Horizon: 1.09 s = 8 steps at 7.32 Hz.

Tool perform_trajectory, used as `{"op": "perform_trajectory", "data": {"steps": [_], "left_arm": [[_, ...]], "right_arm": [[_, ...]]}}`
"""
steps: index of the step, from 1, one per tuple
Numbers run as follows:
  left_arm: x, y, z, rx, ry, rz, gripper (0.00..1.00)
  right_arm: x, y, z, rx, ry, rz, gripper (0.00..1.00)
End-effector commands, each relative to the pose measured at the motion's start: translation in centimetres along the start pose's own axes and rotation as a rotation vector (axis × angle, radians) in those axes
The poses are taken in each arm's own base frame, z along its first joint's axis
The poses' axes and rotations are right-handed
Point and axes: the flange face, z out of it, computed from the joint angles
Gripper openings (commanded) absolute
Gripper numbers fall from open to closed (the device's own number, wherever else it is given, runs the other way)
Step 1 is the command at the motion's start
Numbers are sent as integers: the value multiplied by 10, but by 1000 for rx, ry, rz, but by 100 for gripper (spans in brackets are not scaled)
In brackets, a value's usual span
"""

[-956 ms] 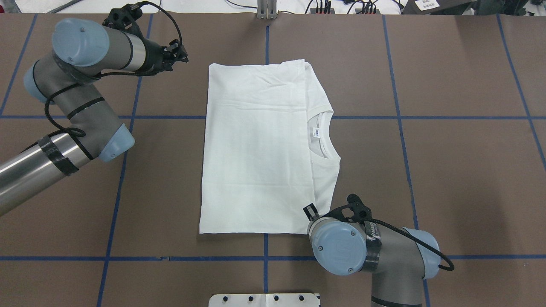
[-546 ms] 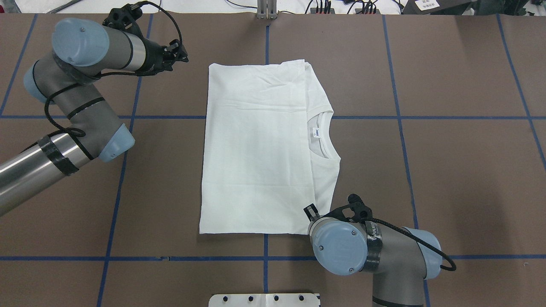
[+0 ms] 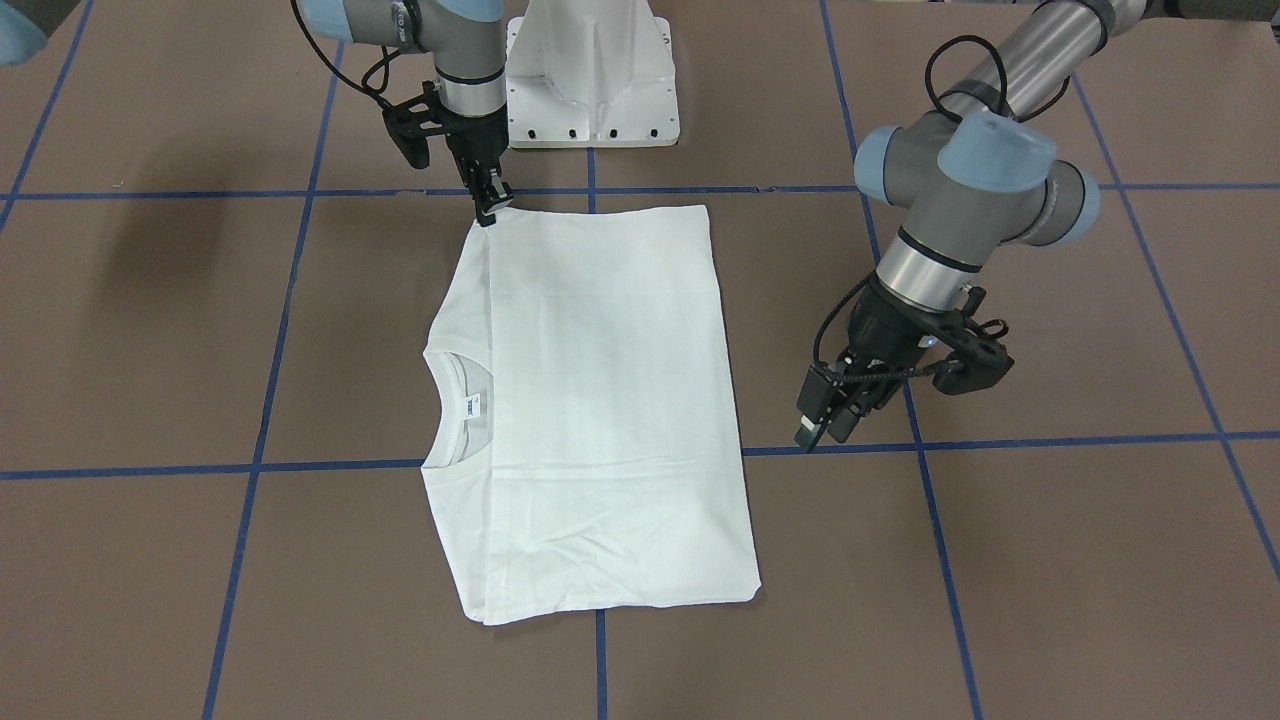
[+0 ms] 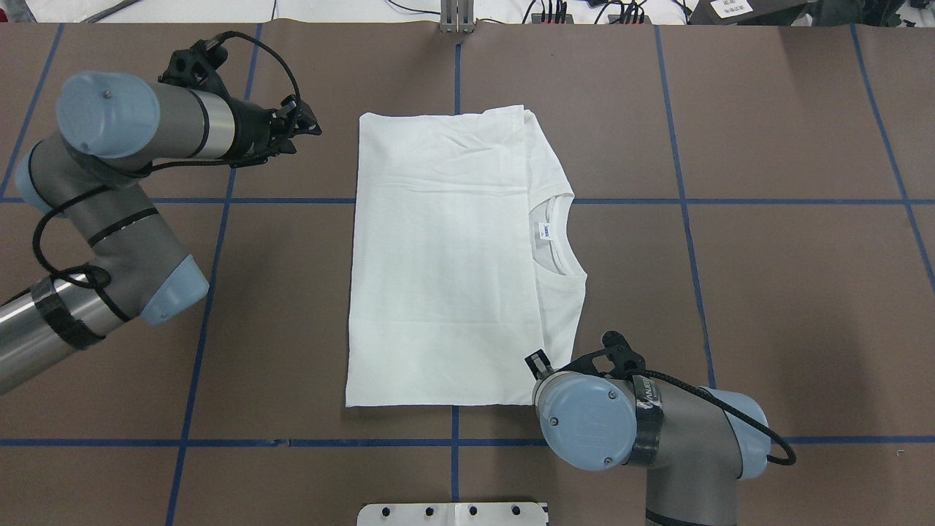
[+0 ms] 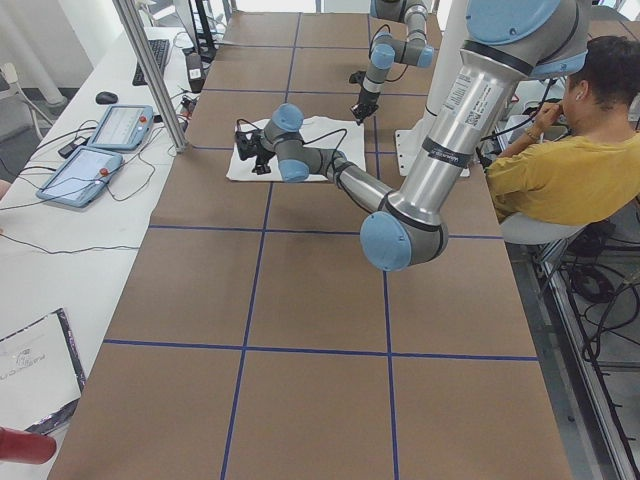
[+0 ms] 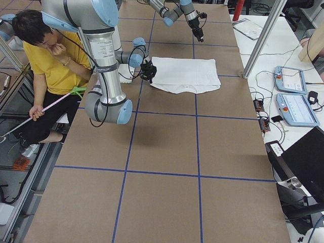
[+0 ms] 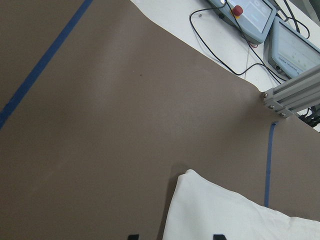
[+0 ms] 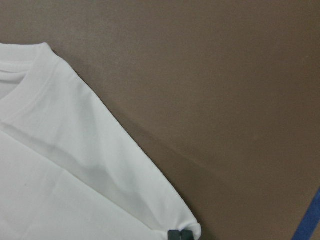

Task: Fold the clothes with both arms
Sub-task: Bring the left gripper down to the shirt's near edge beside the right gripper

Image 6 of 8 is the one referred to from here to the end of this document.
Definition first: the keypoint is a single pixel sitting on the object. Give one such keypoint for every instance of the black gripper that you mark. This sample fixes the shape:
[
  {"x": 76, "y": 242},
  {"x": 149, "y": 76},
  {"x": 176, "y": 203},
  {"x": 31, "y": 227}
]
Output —
[
  {"x": 147, "y": 69},
  {"x": 194, "y": 25}
]

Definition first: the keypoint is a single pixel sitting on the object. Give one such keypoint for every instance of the white long-sleeve printed shirt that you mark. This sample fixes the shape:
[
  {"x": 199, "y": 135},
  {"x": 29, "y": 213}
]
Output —
[{"x": 185, "y": 75}]

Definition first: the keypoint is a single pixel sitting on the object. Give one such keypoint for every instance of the green-headed long reach stick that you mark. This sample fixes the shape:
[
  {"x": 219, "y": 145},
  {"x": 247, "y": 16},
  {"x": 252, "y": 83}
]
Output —
[{"x": 75, "y": 91}]

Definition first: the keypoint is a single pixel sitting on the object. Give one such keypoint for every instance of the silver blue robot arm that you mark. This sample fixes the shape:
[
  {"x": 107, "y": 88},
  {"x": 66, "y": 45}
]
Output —
[
  {"x": 106, "y": 102},
  {"x": 185, "y": 8}
]

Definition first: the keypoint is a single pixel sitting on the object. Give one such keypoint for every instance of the person's other hand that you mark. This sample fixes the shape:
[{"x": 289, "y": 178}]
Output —
[{"x": 58, "y": 51}]

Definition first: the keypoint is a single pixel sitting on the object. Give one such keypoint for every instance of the person's hand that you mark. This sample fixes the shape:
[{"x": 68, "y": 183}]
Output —
[{"x": 36, "y": 112}]

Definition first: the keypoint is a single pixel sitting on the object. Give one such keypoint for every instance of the red fire extinguisher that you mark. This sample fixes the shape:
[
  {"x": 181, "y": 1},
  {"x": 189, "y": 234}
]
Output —
[{"x": 238, "y": 9}]

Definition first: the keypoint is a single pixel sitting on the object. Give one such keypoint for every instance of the person in yellow shirt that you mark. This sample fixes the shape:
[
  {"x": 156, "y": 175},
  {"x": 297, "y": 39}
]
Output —
[{"x": 52, "y": 79}]

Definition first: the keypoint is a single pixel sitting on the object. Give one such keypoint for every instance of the upper blue teach pendant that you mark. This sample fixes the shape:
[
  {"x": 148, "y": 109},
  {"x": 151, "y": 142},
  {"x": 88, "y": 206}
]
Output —
[{"x": 290, "y": 80}]

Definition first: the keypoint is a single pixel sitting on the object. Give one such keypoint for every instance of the blue teach pendant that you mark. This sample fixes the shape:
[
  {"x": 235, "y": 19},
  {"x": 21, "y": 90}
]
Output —
[
  {"x": 290, "y": 80},
  {"x": 296, "y": 110}
]

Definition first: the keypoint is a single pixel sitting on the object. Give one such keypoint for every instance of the lower blue teach pendant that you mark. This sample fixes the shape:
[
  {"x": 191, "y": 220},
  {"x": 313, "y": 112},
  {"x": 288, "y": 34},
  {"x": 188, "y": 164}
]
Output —
[{"x": 296, "y": 110}]

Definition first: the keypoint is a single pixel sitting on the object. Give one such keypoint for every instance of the orange device on floor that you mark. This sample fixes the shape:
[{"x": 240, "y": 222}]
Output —
[{"x": 20, "y": 163}]

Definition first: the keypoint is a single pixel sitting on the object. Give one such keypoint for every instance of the black laptop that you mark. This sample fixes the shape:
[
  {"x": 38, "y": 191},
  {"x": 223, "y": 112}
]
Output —
[{"x": 305, "y": 159}]

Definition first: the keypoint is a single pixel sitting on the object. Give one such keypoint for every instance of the white central column pedestal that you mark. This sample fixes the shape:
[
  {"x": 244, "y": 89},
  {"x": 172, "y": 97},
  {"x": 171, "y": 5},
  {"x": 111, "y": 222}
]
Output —
[{"x": 125, "y": 72}]

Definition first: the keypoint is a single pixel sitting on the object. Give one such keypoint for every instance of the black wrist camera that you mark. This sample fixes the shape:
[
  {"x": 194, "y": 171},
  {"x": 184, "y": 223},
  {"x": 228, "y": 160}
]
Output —
[{"x": 202, "y": 15}]

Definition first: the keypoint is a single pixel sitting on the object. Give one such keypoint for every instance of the aluminium frame post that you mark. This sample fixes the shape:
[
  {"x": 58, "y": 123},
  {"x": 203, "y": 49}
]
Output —
[{"x": 265, "y": 33}]

